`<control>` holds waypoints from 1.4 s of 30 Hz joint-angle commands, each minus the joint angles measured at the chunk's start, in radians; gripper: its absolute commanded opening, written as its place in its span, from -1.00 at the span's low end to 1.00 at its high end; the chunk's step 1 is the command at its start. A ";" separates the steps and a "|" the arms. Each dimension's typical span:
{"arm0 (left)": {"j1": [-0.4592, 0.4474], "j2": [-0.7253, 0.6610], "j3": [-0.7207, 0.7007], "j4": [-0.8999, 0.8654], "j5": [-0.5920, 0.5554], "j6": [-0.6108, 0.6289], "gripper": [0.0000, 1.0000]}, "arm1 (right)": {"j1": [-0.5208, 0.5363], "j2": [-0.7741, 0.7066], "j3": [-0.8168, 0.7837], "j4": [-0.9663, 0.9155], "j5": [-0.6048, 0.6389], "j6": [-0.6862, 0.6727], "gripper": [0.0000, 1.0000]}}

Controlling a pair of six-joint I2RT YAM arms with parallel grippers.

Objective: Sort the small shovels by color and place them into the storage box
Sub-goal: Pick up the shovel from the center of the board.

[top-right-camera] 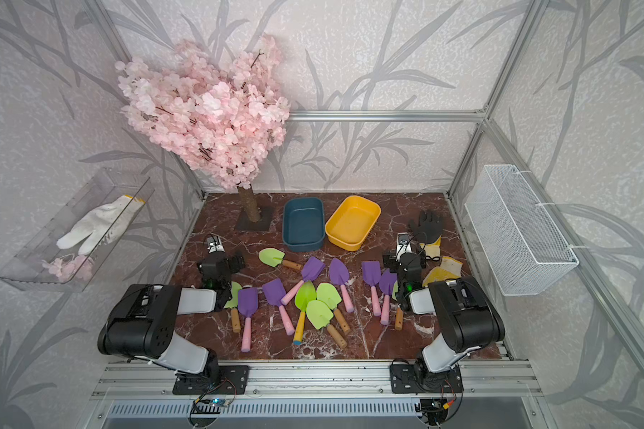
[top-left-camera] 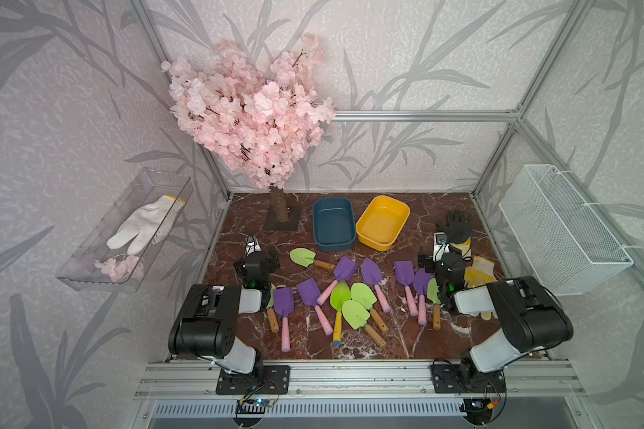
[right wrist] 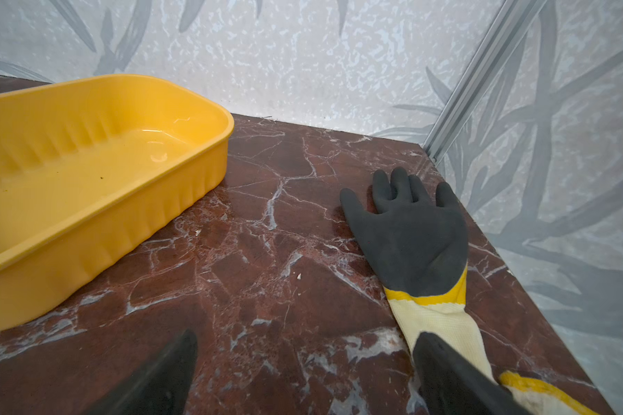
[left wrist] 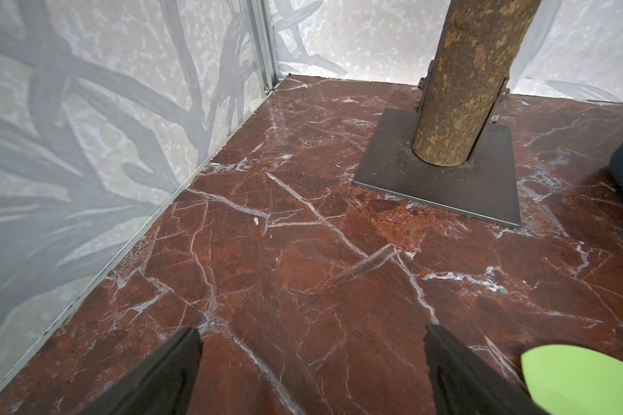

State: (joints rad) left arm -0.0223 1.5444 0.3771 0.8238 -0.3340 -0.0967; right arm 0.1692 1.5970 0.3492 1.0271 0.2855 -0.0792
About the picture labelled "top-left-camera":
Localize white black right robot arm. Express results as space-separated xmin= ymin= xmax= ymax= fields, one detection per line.
xmin=418 ymin=252 xmax=574 ymax=394

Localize dark teal storage box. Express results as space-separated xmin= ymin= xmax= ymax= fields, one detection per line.
xmin=313 ymin=197 xmax=357 ymax=253

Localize green shovel yellow handle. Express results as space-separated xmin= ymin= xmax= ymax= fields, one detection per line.
xmin=330 ymin=281 xmax=351 ymax=346

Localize pink artificial blossom tree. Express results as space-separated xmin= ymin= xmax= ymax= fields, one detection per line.
xmin=161 ymin=34 xmax=336 ymax=223

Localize yellow storage box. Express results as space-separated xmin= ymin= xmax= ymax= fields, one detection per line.
xmin=356 ymin=195 xmax=411 ymax=251

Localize white cotton glove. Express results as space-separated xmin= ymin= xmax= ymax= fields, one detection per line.
xmin=107 ymin=195 xmax=186 ymax=255

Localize black rubber glove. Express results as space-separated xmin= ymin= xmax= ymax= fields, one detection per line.
xmin=436 ymin=210 xmax=472 ymax=245

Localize white wire mesh basket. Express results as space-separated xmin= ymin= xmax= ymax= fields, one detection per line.
xmin=499 ymin=164 xmax=633 ymax=296

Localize purple pointed shovel pink handle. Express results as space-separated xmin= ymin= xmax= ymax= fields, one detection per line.
xmin=361 ymin=257 xmax=391 ymax=313

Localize green shovel wooden handle front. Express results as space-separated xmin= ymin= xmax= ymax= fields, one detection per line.
xmin=342 ymin=300 xmax=386 ymax=348

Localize purple square shovel right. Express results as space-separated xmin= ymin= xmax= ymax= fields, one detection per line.
xmin=395 ymin=260 xmax=418 ymax=316

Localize purple square shovel pink handle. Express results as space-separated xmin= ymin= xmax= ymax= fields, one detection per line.
xmin=317 ymin=257 xmax=358 ymax=305

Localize yellow dotted work glove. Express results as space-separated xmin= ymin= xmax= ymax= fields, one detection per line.
xmin=464 ymin=257 xmax=497 ymax=289

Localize clear acrylic wall box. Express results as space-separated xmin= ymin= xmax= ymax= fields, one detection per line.
xmin=55 ymin=167 xmax=194 ymax=292

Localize right circuit board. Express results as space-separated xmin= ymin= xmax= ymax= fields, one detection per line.
xmin=461 ymin=398 xmax=500 ymax=414

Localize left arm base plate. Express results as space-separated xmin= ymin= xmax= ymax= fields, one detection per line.
xmin=216 ymin=365 xmax=291 ymax=396

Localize left circuit board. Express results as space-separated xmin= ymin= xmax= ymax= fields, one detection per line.
xmin=234 ymin=398 xmax=279 ymax=415

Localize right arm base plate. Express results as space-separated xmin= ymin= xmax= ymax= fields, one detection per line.
xmin=429 ymin=360 xmax=507 ymax=396

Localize aluminium front rail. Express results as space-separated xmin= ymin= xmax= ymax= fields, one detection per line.
xmin=132 ymin=359 xmax=587 ymax=400

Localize pink blossoms in box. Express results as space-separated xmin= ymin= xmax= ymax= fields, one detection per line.
xmin=94 ymin=254 xmax=145 ymax=283

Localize circuit board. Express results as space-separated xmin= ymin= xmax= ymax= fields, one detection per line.
xmin=461 ymin=398 xmax=500 ymax=414
xmin=234 ymin=398 xmax=279 ymax=415

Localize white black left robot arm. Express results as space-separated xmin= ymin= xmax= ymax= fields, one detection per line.
xmin=168 ymin=236 xmax=280 ymax=379

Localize purple square shovel centre left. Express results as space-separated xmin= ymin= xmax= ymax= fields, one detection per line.
xmin=297 ymin=278 xmax=334 ymax=335

